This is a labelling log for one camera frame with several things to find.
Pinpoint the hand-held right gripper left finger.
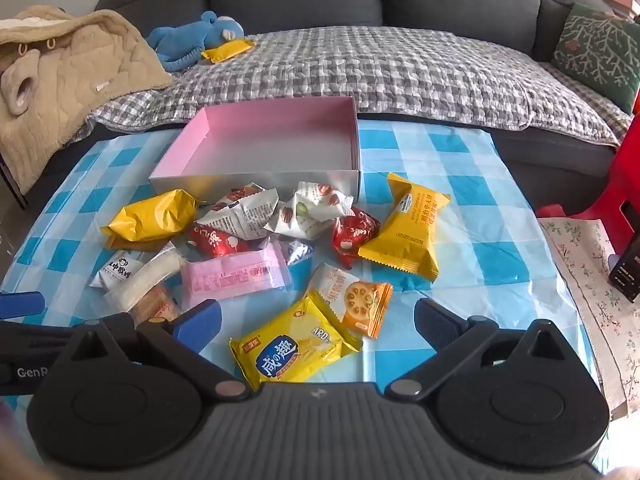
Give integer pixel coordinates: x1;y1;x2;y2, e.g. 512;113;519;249
65;298;252;404

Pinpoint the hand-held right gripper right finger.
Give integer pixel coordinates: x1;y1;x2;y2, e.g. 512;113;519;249
384;298;569;404

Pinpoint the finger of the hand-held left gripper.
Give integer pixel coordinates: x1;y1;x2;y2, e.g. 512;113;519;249
0;291;46;321

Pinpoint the small orange snack packet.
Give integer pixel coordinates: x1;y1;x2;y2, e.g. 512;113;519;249
129;284;182;326

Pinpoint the pink snack packet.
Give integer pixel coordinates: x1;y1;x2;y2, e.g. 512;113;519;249
180;240;294;311

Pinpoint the clear white snack packet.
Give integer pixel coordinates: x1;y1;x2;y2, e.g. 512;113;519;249
103;247;186;314

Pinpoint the red snack packet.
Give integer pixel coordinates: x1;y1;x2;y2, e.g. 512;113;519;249
187;225;251;260
331;206;381;269

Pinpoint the lotus-root print cracker packet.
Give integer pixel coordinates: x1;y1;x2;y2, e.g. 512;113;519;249
306;262;394;339

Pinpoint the yellow cake packet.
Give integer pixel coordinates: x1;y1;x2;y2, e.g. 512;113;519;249
357;172;452;283

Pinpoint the white panda-print biscuit packet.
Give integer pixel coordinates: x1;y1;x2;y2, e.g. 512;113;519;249
89;247;151;292

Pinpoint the yellow blue cracker packet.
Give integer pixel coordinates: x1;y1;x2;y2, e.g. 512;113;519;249
229;296;364;392

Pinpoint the white nut snack packet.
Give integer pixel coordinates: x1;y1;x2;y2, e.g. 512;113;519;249
196;183;280;242

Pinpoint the gold foil snack bar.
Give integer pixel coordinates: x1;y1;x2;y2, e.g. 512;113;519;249
101;189;200;252

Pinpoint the silver blue chocolate packet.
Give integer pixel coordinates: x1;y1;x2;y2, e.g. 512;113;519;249
280;239;315;266

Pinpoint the white nut packet green print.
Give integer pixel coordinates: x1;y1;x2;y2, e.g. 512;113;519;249
264;181;355;241

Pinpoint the pink cardboard box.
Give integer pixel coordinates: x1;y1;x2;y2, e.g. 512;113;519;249
148;96;362;202

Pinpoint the blue checked tablecloth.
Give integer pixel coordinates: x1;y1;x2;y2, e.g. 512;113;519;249
0;117;603;413

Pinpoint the floral cloth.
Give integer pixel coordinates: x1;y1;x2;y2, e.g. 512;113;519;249
537;215;640;419

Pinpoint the black box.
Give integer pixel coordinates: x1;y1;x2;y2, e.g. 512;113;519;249
608;240;640;304

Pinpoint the beige fleece blanket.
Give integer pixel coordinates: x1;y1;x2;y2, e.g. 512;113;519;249
0;5;174;197

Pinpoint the red plastic stool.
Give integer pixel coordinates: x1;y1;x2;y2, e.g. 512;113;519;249
536;110;640;257

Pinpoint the grey checked quilt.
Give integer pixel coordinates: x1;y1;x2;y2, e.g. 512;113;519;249
92;27;632;150

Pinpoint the yellow packet beside plush toy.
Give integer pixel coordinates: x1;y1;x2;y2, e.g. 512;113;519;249
201;38;256;65

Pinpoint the blue plush toy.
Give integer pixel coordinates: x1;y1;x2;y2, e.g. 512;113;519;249
146;11;246;72

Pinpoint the green branch-print pillow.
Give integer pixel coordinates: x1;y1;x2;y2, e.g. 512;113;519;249
551;2;640;116

